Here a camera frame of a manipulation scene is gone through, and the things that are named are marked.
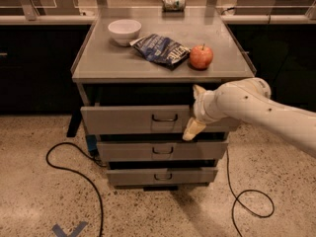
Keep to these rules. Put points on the red apple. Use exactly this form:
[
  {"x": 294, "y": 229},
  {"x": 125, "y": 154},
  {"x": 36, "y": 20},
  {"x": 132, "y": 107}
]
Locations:
[{"x": 201, "y": 56}]

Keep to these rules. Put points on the grey middle drawer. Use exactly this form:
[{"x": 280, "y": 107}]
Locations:
[{"x": 118, "y": 152}]

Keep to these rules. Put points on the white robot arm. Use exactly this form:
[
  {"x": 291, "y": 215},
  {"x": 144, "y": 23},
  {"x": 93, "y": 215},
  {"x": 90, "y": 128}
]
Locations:
[{"x": 249, "y": 100}]

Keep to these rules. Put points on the grey drawer cabinet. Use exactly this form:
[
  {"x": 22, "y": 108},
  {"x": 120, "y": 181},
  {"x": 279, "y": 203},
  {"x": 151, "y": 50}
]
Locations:
[{"x": 218, "y": 131}]

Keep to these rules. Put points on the white ceramic bowl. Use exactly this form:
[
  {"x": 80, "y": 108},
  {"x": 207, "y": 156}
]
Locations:
[{"x": 124, "y": 31}]

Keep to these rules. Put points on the grey drawer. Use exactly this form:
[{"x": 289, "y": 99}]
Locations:
[
  {"x": 118, "y": 152},
  {"x": 136, "y": 119},
  {"x": 160, "y": 177}
]

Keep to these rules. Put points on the blue chip bag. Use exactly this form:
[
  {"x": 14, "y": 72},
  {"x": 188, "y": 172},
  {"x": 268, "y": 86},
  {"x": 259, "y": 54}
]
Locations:
[{"x": 161, "y": 50}]

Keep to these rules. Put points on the white green snack bag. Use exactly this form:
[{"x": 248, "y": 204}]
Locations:
[{"x": 174, "y": 5}]

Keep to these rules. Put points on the blue power adapter box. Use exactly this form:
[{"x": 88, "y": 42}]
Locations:
[{"x": 91, "y": 142}]

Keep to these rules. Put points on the grey top drawer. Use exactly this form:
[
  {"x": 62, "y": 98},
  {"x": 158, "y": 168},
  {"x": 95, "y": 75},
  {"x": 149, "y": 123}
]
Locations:
[{"x": 136, "y": 119}]

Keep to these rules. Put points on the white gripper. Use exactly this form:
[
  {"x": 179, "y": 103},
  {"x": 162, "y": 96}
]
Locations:
[{"x": 199, "y": 108}]

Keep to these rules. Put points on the grey bottom drawer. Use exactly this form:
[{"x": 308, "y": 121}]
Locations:
[{"x": 160, "y": 177}]

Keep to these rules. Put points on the long dark counter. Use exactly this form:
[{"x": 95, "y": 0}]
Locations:
[{"x": 57, "y": 69}]

